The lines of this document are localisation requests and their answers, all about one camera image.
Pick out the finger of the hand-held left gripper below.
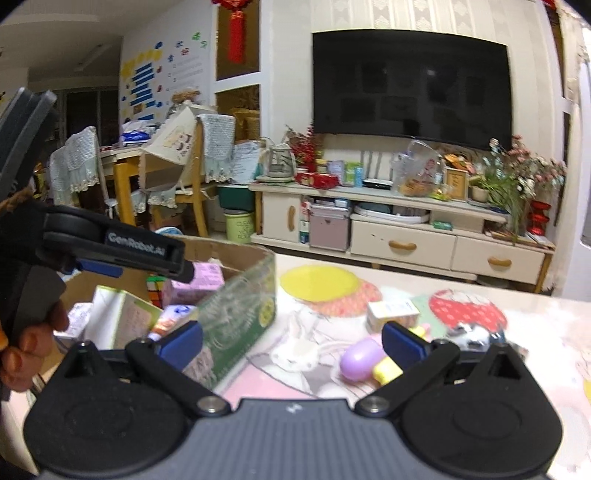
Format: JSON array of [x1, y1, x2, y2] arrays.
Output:
[[76, 222, 195, 283]]

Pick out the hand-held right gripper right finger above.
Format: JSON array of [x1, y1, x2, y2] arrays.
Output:
[[355, 322, 527, 418]]

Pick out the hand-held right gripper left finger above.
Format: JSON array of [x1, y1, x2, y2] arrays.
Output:
[[62, 320, 232, 418]]

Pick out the cartoon bear tissue pack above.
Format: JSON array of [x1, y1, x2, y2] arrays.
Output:
[[148, 305, 199, 342]]

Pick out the black puzzle cube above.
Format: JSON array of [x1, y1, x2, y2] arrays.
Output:
[[145, 272, 167, 309]]

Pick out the pink toy box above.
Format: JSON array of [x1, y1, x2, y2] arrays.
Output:
[[164, 261, 227, 305]]

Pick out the green topped cardboard box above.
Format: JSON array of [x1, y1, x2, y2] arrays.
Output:
[[85, 285, 162, 352]]

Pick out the green printed cardboard carton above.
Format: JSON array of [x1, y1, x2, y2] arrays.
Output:
[[55, 235, 278, 393]]

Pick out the person's left hand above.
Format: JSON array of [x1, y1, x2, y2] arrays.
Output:
[[0, 300, 70, 393]]

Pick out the yellow plastic shell piece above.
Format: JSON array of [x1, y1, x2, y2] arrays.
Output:
[[373, 357, 403, 386]]

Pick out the yellow white small box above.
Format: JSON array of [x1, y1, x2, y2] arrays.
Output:
[[367, 299, 421, 334]]

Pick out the purple plastic egg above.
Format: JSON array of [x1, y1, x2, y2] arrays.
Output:
[[339, 337, 386, 383]]

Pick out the wooden chair with lace cover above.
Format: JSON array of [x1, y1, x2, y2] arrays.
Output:
[[48, 127, 100, 204], [187, 113, 236, 238]]

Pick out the silver metal piece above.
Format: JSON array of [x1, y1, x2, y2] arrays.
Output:
[[450, 323, 502, 352]]

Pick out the yellow wooden table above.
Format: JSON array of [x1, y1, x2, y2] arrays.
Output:
[[99, 148, 145, 227]]

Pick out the green printed bucket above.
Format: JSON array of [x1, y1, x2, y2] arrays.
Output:
[[224, 210, 252, 244]]

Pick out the white TV cabinet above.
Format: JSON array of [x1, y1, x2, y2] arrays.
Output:
[[249, 182, 555, 294]]

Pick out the green plastic basin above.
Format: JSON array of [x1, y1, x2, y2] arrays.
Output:
[[217, 185, 256, 210]]

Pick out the beige cartoon tote bag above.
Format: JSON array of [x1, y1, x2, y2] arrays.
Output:
[[139, 106, 199, 192]]

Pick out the white round scale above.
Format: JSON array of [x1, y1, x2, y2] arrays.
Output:
[[353, 203, 430, 224]]

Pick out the white printed paper bag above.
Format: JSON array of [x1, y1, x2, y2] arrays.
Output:
[[231, 141, 269, 185]]

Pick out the pink storage case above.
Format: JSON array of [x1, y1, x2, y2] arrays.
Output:
[[309, 205, 350, 252]]

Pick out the glass kettle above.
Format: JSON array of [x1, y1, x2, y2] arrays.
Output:
[[263, 143, 296, 182]]

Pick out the black router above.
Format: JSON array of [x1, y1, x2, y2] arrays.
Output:
[[362, 152, 393, 189]]

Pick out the clear plastic snack bag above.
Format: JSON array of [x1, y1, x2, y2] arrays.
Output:
[[392, 141, 446, 198]]

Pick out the potted green plant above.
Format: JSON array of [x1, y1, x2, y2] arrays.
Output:
[[471, 175, 532, 241]]

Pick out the red tin box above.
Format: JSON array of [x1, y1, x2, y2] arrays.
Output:
[[295, 172, 340, 190]]

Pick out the red lantern ornament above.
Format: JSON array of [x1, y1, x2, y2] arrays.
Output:
[[529, 199, 552, 236]]

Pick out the red berry branches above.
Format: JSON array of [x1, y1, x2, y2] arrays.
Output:
[[285, 122, 324, 174]]

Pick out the pink flower bouquet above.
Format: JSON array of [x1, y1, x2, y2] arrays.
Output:
[[489, 136, 568, 195]]

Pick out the black television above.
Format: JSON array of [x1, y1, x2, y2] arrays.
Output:
[[312, 31, 514, 151]]

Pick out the colourful wall chart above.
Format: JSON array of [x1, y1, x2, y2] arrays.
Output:
[[119, 32, 215, 124]]

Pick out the wooden picture frame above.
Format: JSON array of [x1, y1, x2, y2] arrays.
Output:
[[444, 167, 470, 202]]

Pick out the red knot wall ornament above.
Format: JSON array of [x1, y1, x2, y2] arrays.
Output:
[[213, 0, 257, 64]]

